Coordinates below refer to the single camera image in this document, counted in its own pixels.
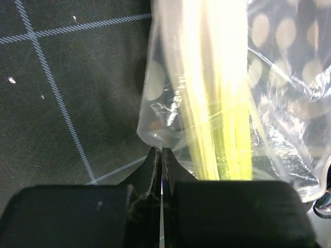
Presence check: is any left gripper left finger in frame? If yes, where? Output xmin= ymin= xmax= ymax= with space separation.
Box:
xmin=1 ymin=148 xmax=162 ymax=247

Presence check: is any clear polka dot zip bag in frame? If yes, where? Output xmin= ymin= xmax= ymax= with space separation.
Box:
xmin=137 ymin=1 xmax=330 ymax=203

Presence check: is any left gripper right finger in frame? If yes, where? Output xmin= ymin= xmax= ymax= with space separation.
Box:
xmin=162 ymin=148 xmax=317 ymax=247

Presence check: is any green celery stalk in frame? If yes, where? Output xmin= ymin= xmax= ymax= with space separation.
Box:
xmin=158 ymin=1 xmax=252 ymax=180

